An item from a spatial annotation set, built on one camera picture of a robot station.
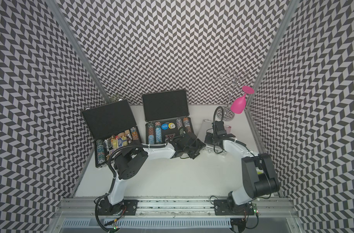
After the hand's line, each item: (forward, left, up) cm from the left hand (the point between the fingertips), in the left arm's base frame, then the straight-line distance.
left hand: (205, 150), depth 89 cm
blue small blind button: (+18, +27, +2) cm, 32 cm away
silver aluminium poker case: (+20, -3, 0) cm, 20 cm away
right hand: (+6, -2, 0) cm, 6 cm away
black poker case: (+17, +62, +3) cm, 65 cm away
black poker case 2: (+30, +27, +1) cm, 41 cm away
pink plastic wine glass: (+21, -21, +20) cm, 36 cm away
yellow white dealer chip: (+18, +22, +2) cm, 28 cm away
